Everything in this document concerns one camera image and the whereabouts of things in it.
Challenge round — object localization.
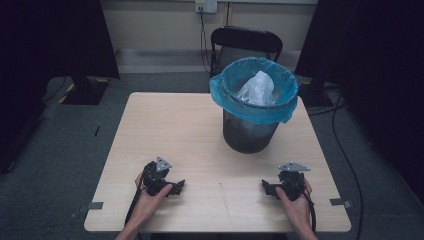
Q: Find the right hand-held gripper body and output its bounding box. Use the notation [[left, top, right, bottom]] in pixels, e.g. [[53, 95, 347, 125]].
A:
[[277, 161, 312, 202]]

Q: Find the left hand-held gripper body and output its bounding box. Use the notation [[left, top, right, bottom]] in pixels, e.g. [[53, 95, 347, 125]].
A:
[[142, 155, 175, 197]]

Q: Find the person's right hand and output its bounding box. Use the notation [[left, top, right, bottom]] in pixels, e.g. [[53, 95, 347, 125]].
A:
[[275, 177, 315, 232]]

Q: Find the person's left hand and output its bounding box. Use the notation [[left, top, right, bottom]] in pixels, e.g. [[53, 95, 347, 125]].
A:
[[134, 172, 174, 228]]

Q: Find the grey tape strip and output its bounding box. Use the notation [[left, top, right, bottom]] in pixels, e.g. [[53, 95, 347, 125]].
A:
[[79, 201, 105, 212], [329, 197, 353, 209]]

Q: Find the dark translucent trash can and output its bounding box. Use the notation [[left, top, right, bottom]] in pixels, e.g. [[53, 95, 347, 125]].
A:
[[222, 108, 280, 155]]

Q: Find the black stand base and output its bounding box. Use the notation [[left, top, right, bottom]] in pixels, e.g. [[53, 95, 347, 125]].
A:
[[57, 75, 111, 106], [297, 79, 335, 108]]

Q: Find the white plastic bag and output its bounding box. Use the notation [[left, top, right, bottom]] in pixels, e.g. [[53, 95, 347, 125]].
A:
[[235, 70, 278, 107]]

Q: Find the blue trash bag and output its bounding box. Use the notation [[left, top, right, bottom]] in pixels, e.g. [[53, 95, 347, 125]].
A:
[[209, 56, 300, 126]]

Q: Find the black chair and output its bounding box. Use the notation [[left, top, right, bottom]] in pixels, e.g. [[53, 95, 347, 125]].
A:
[[209, 25, 284, 78]]

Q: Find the left hand-held gripper cable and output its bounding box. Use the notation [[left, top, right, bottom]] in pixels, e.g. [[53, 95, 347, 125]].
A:
[[124, 164, 148, 226]]

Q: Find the hand-held gripper cable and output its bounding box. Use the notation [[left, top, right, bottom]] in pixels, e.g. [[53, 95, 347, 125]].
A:
[[301, 190, 317, 233], [124, 164, 148, 226]]

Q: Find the right hand-held gripper cable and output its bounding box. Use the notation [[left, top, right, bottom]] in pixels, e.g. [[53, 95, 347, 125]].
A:
[[301, 190, 317, 233]]

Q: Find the black floor cable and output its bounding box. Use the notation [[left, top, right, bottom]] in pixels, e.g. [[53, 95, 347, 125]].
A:
[[308, 94, 365, 240]]

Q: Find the black wall cable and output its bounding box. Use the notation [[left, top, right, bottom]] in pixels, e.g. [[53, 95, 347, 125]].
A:
[[198, 7, 212, 75]]

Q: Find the white wall socket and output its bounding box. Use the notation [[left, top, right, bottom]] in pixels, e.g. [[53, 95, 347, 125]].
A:
[[195, 0, 219, 14]]

